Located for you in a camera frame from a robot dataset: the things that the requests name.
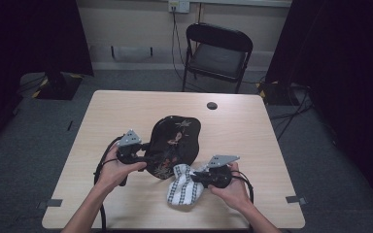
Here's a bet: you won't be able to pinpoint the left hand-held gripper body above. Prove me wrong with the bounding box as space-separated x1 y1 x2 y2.
116 129 151 167

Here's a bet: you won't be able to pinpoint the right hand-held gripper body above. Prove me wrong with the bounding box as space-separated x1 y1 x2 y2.
202 154 241 189

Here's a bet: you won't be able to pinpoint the white checked cloth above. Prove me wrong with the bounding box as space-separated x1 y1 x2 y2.
166 162 209 207

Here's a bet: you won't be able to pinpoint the black floral cloth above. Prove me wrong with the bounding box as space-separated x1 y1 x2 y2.
144 115 203 181

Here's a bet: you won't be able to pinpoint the person's right hand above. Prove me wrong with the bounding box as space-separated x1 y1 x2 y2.
207 161 253 214

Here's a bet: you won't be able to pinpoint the person's left hand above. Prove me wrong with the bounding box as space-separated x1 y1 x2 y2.
94 146 148 192

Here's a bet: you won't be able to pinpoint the grey tape mark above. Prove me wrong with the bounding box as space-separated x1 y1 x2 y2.
37 198 63 210
285 195 307 206

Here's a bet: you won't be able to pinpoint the black stand base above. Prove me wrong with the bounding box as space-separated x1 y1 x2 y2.
257 80 293 107
33 71 84 101

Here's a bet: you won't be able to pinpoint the black folding chair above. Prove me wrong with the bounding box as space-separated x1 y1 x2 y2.
181 21 254 95

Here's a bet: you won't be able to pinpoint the dark curtain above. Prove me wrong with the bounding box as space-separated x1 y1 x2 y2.
0 0 95 157
264 0 373 210

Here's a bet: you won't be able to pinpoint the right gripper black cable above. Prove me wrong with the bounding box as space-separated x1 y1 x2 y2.
228 169 255 233

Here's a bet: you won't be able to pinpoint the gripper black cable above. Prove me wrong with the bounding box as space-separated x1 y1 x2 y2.
93 135 124 233
228 169 255 233

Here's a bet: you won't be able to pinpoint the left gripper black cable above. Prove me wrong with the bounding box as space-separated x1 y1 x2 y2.
93 135 124 233

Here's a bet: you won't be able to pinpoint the grey wall duct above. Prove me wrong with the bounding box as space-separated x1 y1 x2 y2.
111 45 154 63

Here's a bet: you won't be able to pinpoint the black floor cables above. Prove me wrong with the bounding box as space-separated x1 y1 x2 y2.
268 83 316 143

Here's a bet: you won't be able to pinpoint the black wall cable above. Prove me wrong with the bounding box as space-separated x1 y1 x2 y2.
170 9 190 83

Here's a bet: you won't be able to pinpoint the white wall power socket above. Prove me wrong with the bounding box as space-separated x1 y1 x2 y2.
167 0 191 15

